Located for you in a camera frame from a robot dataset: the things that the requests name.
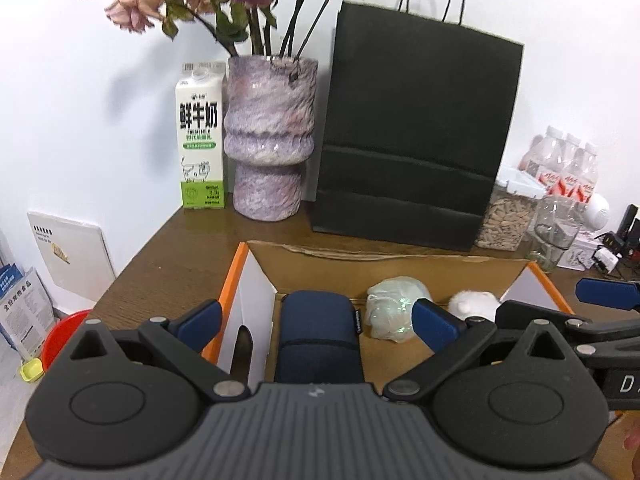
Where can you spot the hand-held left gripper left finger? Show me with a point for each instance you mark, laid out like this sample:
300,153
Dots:
202,322

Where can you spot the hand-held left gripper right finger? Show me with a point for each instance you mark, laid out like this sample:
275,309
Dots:
435,325

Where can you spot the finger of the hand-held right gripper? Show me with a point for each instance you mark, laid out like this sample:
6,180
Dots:
515,312
610,292

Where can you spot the white yellow plush toy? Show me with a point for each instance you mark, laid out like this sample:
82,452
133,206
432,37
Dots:
472,302

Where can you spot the clear plastic bag bundle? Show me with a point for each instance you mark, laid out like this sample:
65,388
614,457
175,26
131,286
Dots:
390,305

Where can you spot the red cardboard box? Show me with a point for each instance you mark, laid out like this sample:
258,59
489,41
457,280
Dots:
380,270

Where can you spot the navy zip pouch case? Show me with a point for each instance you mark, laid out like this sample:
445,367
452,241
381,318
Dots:
315,320

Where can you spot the wooden desktop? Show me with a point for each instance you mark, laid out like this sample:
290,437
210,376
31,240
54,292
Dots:
165,270

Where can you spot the person's right hand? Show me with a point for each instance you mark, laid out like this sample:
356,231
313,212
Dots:
634,440

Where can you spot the white tin box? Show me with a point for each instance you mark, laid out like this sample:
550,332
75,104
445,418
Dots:
577,255

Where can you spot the black upright device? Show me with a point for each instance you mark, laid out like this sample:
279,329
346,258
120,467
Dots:
629,225

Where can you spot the white round speaker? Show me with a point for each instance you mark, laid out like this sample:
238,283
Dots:
599,212

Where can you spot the clear glass jar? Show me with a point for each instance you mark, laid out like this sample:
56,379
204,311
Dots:
552,235

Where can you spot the clear seed container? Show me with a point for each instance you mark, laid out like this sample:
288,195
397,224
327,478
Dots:
505,220

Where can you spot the red label water bottle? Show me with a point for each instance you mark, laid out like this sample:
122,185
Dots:
586,175
540,155
565,165

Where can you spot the red bin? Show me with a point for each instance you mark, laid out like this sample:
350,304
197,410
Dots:
62,340

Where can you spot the yellow green plastic item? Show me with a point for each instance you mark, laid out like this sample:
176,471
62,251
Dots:
32,370

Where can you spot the stack of printed pamphlets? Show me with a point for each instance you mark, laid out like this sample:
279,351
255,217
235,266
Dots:
25,310

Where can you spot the green white milk carton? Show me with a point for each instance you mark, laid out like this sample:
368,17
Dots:
200,135

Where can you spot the purple marbled vase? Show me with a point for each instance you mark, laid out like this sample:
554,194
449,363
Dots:
270,135

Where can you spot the black paper bag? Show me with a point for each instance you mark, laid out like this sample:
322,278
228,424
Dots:
415,125

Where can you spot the dried pink roses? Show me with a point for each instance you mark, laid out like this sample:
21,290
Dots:
135,5

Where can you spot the white wall panel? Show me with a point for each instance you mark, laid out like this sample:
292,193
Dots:
75,255

